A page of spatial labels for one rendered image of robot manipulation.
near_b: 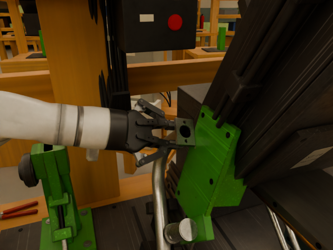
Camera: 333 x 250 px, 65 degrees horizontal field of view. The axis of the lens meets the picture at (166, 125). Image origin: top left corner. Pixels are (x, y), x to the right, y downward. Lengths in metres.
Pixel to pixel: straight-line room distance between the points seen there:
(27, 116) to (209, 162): 0.30
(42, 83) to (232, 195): 0.57
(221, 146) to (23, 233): 0.59
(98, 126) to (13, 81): 0.41
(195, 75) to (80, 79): 0.38
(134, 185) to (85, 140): 0.50
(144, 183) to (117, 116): 0.51
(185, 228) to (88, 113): 0.26
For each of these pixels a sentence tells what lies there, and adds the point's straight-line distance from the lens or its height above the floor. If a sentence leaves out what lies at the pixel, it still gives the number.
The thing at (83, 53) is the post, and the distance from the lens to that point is 0.69.
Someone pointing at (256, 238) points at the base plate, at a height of 0.90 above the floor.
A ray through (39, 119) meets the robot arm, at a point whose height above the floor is 1.29.
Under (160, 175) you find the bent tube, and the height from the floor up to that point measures 1.09.
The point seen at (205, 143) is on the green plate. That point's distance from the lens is 0.48.
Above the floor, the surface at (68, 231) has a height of 0.99.
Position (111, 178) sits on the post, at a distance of 0.84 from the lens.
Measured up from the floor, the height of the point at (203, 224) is 1.10.
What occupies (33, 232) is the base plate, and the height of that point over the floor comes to 0.90.
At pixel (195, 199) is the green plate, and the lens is 0.51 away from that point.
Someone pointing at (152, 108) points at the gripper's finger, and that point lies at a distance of 0.51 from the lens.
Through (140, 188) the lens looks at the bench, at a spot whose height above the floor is 0.88.
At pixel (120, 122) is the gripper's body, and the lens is 0.45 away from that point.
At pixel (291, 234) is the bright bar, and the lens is 0.59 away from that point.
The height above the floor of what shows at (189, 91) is 1.24.
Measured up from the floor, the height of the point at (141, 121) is 1.25.
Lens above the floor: 1.45
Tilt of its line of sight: 25 degrees down
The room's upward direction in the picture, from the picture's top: straight up
